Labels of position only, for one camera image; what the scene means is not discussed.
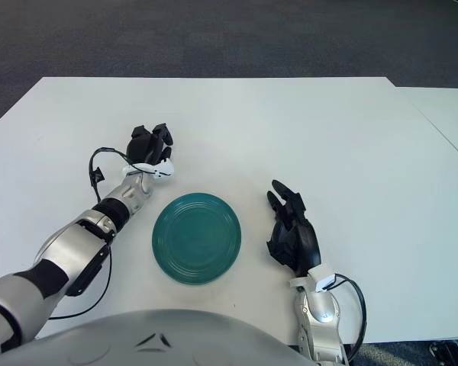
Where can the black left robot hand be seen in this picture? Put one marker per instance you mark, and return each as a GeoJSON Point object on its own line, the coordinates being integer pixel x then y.
{"type": "Point", "coordinates": [145, 146]}

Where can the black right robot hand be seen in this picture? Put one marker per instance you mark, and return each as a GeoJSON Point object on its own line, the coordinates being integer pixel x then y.
{"type": "Point", "coordinates": [299, 244]}

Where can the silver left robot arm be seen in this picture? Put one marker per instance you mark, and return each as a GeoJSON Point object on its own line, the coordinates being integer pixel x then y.
{"type": "Point", "coordinates": [68, 244]}

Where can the green round plate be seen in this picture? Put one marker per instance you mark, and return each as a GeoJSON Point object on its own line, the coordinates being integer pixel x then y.
{"type": "Point", "coordinates": [197, 238]}

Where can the black table caster foot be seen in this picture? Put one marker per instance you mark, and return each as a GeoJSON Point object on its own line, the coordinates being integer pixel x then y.
{"type": "Point", "coordinates": [446, 354]}

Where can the grey robot torso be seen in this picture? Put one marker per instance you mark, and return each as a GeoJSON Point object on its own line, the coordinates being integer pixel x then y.
{"type": "Point", "coordinates": [99, 343]}

